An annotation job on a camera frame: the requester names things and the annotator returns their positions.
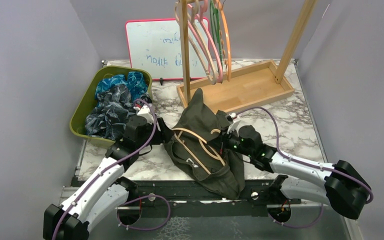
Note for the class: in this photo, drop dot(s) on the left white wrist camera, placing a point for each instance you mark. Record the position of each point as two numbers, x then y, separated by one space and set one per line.
145 112

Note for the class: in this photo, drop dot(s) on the pink plastic hanger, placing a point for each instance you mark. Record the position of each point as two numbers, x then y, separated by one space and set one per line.
202 42

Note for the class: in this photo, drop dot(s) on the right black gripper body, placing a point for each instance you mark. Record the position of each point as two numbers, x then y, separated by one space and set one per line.
230 141

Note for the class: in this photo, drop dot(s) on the dark blue patterned shorts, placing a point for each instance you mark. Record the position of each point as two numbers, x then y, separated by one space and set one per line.
114 108

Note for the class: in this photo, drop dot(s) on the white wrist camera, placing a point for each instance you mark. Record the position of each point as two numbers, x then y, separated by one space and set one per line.
145 112
234 121

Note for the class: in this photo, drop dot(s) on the light wooden hanger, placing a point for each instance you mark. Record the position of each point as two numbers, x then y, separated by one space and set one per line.
180 12

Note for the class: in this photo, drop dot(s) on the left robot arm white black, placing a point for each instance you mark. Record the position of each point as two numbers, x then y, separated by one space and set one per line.
107 188

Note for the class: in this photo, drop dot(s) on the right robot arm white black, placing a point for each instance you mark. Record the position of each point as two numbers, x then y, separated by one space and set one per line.
338 185

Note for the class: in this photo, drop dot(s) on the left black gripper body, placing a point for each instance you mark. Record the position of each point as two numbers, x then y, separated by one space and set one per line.
159 137

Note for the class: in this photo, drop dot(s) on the red framed whiteboard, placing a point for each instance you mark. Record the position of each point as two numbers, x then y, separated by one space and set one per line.
154 45

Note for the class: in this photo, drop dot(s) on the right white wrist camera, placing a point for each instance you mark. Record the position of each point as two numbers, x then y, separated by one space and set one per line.
234 121

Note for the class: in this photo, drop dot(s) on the green plastic hanger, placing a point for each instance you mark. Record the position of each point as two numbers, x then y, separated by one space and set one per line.
215 27

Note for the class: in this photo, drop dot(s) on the blue leaf print shorts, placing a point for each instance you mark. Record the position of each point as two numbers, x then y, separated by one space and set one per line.
134 81

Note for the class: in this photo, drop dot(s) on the wooden clothes rack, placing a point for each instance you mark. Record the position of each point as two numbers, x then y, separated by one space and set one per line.
254 85

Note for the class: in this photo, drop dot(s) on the dark olive shorts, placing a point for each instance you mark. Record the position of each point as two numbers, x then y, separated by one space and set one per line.
189 150

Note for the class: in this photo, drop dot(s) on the orange wooden hanger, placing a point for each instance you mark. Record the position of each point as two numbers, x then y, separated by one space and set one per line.
225 39

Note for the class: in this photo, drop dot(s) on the black metal base rail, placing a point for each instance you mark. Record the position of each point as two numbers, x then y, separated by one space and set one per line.
184 210

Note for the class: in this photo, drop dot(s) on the olive green plastic basket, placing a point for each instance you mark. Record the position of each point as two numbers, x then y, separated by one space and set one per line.
88 102

